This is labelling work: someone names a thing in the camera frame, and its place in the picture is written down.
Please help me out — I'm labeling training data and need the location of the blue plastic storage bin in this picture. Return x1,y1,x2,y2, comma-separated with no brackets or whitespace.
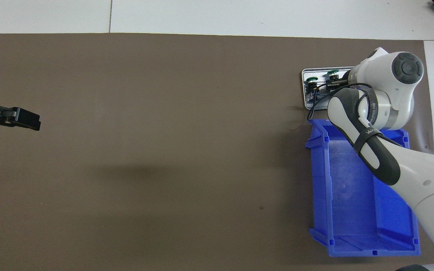
305,119,421,257

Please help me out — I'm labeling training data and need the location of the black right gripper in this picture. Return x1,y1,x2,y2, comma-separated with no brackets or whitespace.
326,72,352,91

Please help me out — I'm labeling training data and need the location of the silver metal tray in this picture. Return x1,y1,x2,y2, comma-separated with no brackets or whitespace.
301,67,354,111

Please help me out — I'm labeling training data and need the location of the brown paper table mat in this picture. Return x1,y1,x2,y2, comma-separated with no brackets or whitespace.
0,33,434,271

